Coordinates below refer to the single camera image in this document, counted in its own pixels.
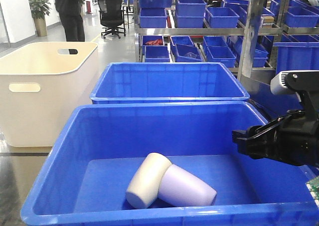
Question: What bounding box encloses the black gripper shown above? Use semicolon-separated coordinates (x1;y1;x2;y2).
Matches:
232;110;319;167

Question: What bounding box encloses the lavender plastic cup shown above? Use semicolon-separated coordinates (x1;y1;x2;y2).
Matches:
158;164;217;207

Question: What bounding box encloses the cream plastic cup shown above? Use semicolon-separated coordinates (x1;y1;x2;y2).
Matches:
126;153;172;209

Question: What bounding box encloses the blue bin right side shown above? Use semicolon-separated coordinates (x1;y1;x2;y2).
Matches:
274;42;319;74

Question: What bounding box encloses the large blue bin rear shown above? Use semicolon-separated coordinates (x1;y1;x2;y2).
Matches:
90;62;250;104

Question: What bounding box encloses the large blue bin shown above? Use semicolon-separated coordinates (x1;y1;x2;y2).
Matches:
20;101;319;226
90;62;250;104

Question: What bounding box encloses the large blue bin front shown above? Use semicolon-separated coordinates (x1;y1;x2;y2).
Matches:
20;101;319;226

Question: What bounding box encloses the metal shelving rack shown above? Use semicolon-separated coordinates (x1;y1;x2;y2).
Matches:
133;0;319;74

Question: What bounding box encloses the black office chair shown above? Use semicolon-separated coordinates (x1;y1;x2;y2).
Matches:
98;0;126;39

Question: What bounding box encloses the cream plastic tub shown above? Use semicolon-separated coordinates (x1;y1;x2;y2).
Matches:
0;42;99;148

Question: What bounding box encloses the person in black clothes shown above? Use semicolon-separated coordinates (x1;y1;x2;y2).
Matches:
55;0;85;42

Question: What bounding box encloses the potted plant gold pot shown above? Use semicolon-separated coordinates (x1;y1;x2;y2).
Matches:
28;0;51;37

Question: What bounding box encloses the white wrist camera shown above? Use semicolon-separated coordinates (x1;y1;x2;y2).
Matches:
270;70;319;95

